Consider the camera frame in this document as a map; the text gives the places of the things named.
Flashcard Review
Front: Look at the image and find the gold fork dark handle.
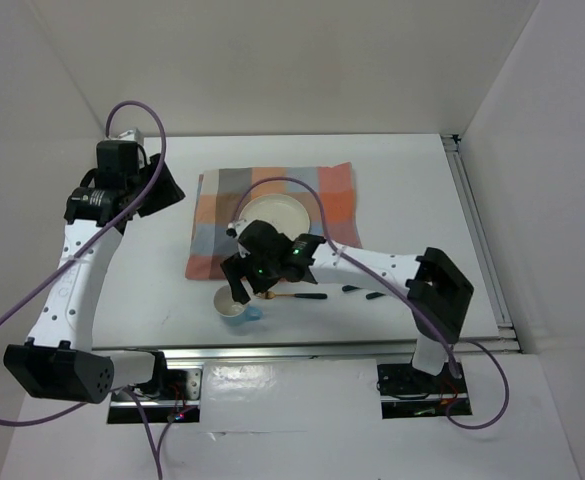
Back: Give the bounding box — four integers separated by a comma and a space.
261, 291, 328, 300

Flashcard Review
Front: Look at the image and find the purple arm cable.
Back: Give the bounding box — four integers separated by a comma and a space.
0, 100, 169, 476
234, 176, 512, 430

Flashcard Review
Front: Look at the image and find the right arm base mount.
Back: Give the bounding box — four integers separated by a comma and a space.
376, 363, 472, 420

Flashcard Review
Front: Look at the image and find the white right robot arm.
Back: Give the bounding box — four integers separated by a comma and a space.
221, 219, 474, 392

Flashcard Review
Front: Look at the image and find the gold knife dark handle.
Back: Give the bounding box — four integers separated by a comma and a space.
365, 292, 385, 300

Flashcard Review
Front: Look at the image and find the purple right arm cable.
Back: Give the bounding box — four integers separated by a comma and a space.
234, 176, 512, 430

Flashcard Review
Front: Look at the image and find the blue mug white inside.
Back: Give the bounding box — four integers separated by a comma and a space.
213, 286, 263, 335

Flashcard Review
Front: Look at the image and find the aluminium rail right side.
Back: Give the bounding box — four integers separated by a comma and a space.
440, 134, 522, 354

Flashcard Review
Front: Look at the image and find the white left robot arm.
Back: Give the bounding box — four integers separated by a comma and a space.
3, 136, 185, 404

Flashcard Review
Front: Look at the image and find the checkered orange blue cloth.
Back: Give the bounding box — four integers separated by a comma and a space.
185, 163, 361, 281

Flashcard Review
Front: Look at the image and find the cream ceramic plate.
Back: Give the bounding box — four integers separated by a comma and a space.
239, 194, 311, 240

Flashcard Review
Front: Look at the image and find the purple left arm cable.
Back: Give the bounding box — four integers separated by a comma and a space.
0, 100, 169, 476

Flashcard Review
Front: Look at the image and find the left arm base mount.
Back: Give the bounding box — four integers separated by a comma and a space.
107, 365, 203, 425

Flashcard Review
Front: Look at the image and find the gold spoon dark handle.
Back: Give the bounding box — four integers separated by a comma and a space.
341, 285, 361, 293

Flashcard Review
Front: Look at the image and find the aluminium rail front edge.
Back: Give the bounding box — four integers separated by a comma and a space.
94, 340, 416, 362

